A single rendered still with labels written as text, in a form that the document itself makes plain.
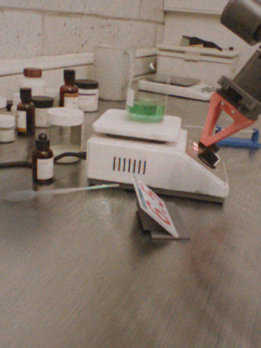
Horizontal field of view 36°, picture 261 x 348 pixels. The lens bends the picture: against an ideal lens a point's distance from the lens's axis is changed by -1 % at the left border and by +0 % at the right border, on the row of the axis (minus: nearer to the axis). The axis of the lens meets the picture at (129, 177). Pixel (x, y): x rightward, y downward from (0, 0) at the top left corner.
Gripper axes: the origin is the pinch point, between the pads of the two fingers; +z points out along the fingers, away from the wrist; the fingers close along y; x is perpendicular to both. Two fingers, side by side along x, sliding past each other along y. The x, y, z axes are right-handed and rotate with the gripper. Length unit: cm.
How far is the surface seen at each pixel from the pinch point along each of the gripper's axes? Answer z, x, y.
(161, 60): 6, -54, -87
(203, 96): 4, -25, -65
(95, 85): 13.1, -36.1, -24.5
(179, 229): 6.6, 8.0, 17.2
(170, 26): -4, -77, -123
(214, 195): 3.6, 7.3, 7.2
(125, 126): 3.8, -7.7, 11.2
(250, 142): -0.4, 1.8, -25.1
